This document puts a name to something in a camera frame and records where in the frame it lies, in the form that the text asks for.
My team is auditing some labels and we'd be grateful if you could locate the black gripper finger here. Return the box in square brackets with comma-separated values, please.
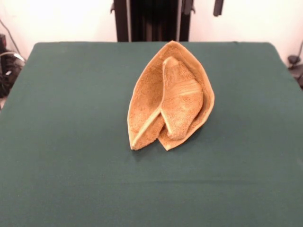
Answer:
[213, 0, 224, 17]

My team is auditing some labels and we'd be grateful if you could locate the tan terry towel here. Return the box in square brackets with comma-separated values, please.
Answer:
[127, 40, 215, 152]

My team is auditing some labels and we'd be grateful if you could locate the grey cable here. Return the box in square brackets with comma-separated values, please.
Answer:
[0, 18, 27, 63]

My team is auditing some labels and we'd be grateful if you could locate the dark green table cloth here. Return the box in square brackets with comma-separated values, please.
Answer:
[0, 41, 303, 227]

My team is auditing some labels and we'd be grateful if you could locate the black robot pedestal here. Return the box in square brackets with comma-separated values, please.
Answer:
[110, 0, 196, 43]

